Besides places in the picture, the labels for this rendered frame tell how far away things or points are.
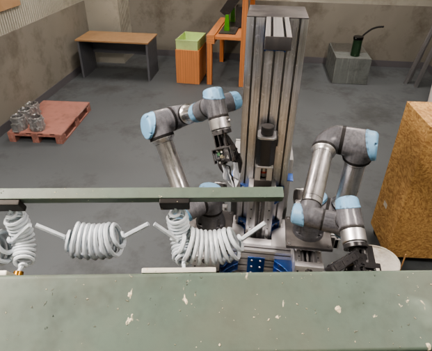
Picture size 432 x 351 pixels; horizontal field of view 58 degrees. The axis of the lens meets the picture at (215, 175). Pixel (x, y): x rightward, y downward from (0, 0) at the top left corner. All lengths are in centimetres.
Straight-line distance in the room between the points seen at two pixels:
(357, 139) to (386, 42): 680
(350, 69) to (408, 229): 429
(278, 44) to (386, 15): 687
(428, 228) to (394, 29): 546
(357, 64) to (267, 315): 677
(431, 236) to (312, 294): 297
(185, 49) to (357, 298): 629
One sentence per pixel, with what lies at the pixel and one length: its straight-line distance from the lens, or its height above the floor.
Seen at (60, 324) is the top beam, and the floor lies 194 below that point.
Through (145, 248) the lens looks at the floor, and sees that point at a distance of 344.
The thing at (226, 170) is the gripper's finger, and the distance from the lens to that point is 143.
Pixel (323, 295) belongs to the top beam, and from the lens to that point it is 54.
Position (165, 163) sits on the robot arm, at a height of 141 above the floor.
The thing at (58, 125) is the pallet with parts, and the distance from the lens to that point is 538.
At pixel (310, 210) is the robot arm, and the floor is 153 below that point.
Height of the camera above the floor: 236
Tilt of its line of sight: 33 degrees down
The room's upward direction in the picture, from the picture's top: 1 degrees clockwise
